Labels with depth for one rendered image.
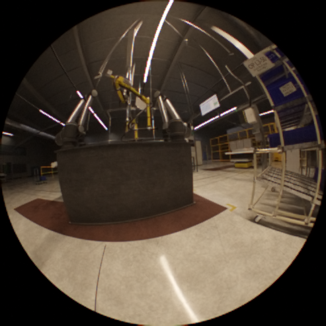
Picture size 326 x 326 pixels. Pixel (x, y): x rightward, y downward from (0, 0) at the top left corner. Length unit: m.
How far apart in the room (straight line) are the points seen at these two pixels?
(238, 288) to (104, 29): 10.96
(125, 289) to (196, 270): 0.44
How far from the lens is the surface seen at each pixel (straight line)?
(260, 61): 1.29
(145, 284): 0.73
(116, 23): 9.97
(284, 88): 1.14
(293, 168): 2.89
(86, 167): 1.12
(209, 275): 0.75
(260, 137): 2.35
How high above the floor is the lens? 0.68
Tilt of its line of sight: 2 degrees down
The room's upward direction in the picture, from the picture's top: 5 degrees counter-clockwise
